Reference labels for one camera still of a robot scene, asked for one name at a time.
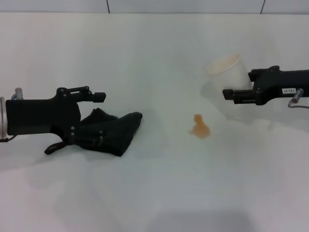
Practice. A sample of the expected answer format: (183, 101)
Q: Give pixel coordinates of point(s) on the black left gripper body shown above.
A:
(33, 116)

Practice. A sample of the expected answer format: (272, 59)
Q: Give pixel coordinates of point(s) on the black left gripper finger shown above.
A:
(99, 97)
(96, 139)

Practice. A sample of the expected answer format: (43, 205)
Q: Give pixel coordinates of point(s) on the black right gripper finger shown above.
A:
(263, 73)
(241, 96)

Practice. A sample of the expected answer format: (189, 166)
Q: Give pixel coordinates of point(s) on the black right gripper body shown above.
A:
(272, 87)

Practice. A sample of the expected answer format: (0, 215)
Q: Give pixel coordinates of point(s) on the dark rag with loop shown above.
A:
(120, 135)

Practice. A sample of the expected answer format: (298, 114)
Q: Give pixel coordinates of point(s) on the white paper cup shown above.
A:
(231, 72)

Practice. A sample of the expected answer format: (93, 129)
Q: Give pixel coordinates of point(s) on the silver plug on right gripper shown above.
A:
(298, 94)

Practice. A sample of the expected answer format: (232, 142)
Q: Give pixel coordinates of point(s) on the silver plug on gripper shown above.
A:
(17, 93)
(298, 94)

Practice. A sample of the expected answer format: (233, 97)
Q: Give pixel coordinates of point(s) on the silver plug on left gripper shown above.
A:
(17, 93)

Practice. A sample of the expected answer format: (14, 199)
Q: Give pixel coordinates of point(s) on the orange liquid stain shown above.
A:
(201, 129)

